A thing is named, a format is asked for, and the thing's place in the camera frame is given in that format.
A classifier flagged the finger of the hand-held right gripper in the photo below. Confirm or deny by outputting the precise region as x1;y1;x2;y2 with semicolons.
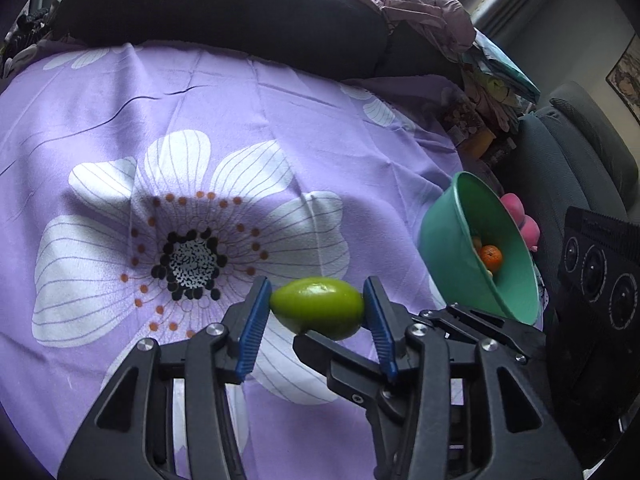
411;303;548;363
293;331;412;478

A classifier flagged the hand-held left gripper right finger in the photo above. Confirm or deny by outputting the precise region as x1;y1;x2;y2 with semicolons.
361;276;583;480

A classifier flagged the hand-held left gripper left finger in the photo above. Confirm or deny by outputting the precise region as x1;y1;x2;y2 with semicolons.
57;275;273;480

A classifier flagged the green oval jujube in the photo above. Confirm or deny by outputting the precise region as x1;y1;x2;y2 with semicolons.
270;277;365;341

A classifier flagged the stemmed red cherry tomato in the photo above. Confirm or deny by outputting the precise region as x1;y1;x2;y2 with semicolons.
479;244;504;269

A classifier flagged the green plastic bowl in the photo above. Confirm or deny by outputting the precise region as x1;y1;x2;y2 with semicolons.
419;171;541;326

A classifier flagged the pink plush toy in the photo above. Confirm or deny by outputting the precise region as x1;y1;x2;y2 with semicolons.
500;192;542;252

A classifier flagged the grey armchair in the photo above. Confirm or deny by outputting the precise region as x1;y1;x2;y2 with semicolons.
500;80;640;283

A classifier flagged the teal patterned cloth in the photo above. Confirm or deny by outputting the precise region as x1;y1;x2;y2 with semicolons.
469;29;542;107

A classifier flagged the purple floral tablecloth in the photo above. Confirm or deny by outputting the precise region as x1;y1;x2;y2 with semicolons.
0;42;547;480

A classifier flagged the lilac crumpled cloth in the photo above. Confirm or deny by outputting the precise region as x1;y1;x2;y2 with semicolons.
369;0;477;63

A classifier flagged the black leather chair back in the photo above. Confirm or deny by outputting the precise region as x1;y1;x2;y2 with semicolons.
52;0;463;87

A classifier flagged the dark clothes pile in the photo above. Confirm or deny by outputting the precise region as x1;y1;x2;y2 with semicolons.
0;9;57;78

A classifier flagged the framed wall picture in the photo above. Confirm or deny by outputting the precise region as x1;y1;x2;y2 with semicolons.
605;34;640;125

